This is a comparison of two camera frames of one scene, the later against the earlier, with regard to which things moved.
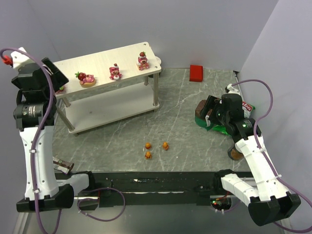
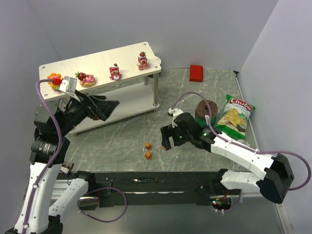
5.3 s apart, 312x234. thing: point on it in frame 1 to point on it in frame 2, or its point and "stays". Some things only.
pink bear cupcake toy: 114,72 stays
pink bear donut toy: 86,80 stays
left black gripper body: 56,75 to 92,107
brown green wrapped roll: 204,122 stays
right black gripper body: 212,108 to 174,133
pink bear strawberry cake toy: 143,62 stays
